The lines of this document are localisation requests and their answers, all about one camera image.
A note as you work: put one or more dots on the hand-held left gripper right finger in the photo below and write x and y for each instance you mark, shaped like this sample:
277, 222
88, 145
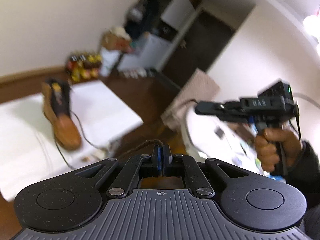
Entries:
167, 161

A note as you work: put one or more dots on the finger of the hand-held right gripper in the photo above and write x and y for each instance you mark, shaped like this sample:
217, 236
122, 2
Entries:
215, 108
237, 118

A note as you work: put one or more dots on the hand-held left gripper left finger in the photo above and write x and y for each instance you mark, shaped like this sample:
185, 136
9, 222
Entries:
157, 160

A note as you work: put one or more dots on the dark brown shoelace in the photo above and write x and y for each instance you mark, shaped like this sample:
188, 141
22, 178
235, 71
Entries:
83, 133

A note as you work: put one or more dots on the tan leather boot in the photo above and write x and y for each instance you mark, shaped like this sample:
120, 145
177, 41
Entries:
65, 127

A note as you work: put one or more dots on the person's right forearm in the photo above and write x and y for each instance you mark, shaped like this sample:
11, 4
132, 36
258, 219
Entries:
307, 170

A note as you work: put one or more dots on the row of small shoes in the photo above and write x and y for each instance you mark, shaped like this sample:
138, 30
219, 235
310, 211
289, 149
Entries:
137, 73

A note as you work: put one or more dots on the person's right hand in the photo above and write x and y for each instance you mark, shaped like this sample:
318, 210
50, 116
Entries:
275, 147

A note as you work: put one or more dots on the round white table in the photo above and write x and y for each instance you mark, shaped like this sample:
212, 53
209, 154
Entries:
225, 140

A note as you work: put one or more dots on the dark wooden door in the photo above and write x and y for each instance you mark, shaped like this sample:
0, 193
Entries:
200, 42

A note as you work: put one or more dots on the white cabinet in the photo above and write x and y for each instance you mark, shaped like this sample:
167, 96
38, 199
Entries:
155, 30

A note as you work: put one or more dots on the white plastic buckets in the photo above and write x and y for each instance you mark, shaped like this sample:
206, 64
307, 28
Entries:
108, 62

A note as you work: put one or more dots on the dark hanging coat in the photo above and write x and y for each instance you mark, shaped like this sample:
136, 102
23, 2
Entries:
141, 20

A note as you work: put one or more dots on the row of oil bottles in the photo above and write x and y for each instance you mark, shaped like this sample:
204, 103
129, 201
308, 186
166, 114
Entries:
83, 65

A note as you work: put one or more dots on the cream straw hat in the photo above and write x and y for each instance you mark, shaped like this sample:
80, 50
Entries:
121, 32

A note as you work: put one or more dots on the cardboard box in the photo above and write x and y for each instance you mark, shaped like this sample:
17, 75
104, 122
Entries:
113, 41

